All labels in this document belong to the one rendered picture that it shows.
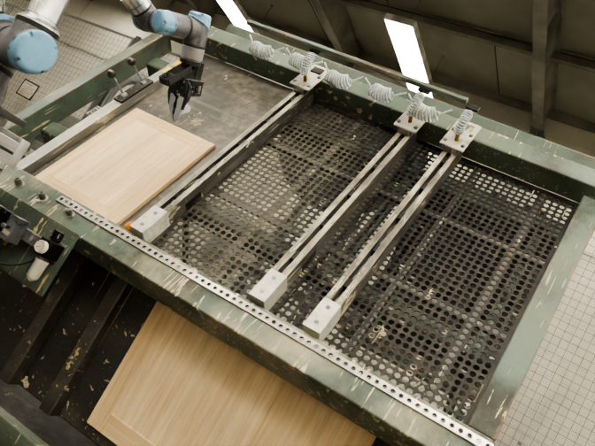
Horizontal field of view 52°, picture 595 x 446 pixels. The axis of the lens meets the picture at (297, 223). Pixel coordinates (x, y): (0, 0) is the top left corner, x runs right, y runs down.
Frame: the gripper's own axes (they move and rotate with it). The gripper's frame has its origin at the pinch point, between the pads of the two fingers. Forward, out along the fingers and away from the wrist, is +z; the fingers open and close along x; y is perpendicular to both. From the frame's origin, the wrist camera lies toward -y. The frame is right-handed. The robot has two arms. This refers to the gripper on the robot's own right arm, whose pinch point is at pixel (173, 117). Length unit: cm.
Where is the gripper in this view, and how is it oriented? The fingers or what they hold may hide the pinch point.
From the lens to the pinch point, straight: 216.9
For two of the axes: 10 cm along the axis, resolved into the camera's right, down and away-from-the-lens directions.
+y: 5.3, -1.1, 8.4
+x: -8.0, -3.9, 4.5
